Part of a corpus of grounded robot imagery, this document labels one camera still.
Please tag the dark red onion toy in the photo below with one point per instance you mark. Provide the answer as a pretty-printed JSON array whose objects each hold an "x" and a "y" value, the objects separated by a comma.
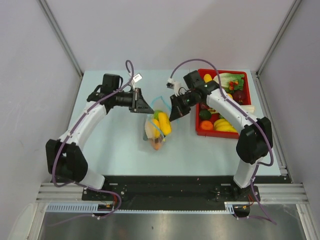
[{"x": 239, "y": 96}]

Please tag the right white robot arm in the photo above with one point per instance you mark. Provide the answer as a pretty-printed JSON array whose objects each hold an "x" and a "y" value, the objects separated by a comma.
[{"x": 255, "y": 139}]

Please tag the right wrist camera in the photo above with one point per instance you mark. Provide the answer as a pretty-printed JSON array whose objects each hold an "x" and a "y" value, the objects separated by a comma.
[{"x": 174, "y": 85}]

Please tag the yellow corn toy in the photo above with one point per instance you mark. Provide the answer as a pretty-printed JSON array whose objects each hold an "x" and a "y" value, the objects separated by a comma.
[{"x": 207, "y": 78}]

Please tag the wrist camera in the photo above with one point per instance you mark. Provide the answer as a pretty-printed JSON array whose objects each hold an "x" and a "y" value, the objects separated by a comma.
[
  {"x": 174, "y": 85},
  {"x": 137, "y": 77}
]

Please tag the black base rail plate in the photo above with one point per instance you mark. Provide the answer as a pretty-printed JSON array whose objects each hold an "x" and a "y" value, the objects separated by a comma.
[{"x": 169, "y": 189}]

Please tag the dark green lime toy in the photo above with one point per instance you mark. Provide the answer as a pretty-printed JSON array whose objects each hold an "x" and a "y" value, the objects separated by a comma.
[{"x": 205, "y": 115}]

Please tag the white radish toy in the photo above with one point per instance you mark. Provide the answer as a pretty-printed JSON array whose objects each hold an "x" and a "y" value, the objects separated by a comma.
[{"x": 249, "y": 108}]

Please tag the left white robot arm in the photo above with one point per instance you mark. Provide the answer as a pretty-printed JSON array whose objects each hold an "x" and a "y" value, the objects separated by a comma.
[{"x": 65, "y": 158}]

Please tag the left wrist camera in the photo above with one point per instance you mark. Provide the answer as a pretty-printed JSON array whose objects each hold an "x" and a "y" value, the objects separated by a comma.
[{"x": 137, "y": 77}]

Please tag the orange tangerine toy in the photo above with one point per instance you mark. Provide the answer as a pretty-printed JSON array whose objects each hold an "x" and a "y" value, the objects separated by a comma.
[{"x": 206, "y": 125}]

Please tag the light green apple toy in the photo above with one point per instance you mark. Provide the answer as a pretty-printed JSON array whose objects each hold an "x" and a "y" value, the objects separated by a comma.
[{"x": 156, "y": 114}]

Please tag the papaya slice toy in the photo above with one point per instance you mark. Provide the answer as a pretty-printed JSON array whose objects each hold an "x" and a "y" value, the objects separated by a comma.
[{"x": 157, "y": 143}]

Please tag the green lettuce toy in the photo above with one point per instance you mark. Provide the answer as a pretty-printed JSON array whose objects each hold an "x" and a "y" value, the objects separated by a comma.
[{"x": 232, "y": 82}]

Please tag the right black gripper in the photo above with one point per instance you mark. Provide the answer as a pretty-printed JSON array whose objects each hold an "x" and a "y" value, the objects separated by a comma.
[{"x": 178, "y": 110}]

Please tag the grey cable duct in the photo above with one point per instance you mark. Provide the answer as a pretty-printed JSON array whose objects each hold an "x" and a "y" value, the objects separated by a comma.
[{"x": 104, "y": 208}]

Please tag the clear blue zip bag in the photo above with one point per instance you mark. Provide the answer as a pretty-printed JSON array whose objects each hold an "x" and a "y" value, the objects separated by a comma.
[{"x": 157, "y": 128}]

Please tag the yellow bell pepper toy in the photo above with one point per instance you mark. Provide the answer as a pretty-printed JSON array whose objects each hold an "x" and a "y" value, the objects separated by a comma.
[{"x": 164, "y": 123}]

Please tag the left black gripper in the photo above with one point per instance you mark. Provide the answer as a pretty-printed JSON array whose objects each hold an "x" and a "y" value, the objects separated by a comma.
[{"x": 139, "y": 104}]

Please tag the yellow banana bunch toy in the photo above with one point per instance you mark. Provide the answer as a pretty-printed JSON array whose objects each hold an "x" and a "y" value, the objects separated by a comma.
[{"x": 222, "y": 125}]

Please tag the red plastic tray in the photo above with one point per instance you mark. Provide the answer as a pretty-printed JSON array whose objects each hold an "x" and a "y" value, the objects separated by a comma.
[{"x": 200, "y": 107}]

